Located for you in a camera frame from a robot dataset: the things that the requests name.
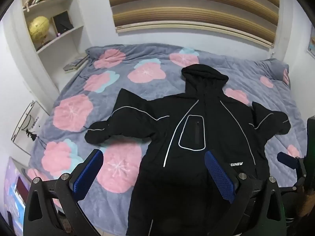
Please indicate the small stack of books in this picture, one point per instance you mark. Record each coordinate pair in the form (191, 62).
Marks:
(75, 64)

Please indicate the golden globe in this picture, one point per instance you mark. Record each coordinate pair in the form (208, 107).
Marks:
(38, 28)

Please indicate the white bookshelf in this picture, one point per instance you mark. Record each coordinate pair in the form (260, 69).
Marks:
(71, 5)

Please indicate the black hooded jacket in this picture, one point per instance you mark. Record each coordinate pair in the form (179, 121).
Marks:
(196, 91)

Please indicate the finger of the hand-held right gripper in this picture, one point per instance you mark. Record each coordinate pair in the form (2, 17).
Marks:
(286, 160)

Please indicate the cat line wall sticker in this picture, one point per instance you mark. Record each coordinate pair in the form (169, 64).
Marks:
(25, 123)

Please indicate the grey floral blanket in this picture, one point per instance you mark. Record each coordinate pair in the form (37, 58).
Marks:
(169, 78)

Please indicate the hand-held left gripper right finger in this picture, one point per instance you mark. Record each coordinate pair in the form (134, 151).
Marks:
(221, 177)

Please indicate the grey floral pillow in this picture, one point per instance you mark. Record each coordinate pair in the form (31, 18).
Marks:
(275, 70)

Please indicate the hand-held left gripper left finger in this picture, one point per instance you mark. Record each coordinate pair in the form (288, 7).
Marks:
(86, 174)

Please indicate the black box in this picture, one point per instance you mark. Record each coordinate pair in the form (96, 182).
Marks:
(62, 22)

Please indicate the wall poster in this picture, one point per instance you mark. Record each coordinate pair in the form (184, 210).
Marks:
(312, 41)

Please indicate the striped window blind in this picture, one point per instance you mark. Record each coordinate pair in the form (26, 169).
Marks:
(192, 5)

